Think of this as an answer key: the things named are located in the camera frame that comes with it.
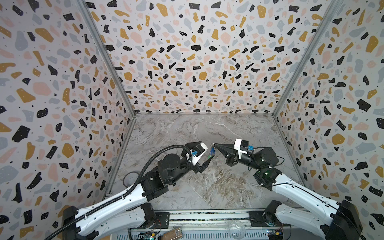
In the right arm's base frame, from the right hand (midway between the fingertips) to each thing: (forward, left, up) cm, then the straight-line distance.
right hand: (217, 144), depth 59 cm
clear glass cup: (-25, -11, -37) cm, 46 cm away
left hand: (+1, +3, -3) cm, 5 cm away
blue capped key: (-1, +2, -3) cm, 4 cm away
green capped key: (-3, +2, -5) cm, 6 cm away
